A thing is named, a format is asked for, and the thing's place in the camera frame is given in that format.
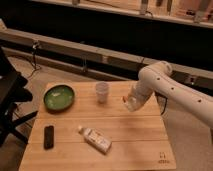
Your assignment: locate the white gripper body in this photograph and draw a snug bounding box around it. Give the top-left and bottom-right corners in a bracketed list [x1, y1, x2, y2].
[125, 82, 153, 112]

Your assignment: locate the black chair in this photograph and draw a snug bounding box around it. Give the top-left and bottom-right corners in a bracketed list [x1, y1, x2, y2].
[0, 47, 37, 147]

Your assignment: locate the black cable on floor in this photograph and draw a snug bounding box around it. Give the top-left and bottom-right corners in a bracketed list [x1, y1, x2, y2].
[27, 40, 43, 79]

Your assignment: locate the green bowl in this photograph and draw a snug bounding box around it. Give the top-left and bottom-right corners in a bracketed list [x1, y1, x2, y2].
[43, 85, 75, 112]

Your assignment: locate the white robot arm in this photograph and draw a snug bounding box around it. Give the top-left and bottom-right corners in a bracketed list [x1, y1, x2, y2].
[123, 61, 213, 129]

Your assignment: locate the white plastic bottle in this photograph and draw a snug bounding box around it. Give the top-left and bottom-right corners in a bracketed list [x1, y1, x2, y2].
[78, 126, 112, 154]

